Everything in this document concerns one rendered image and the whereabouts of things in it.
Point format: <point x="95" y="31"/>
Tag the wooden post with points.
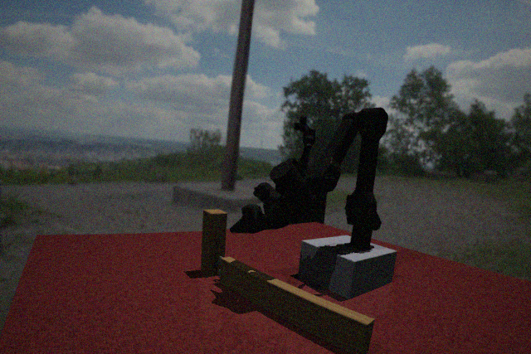
<point x="213" y="240"/>

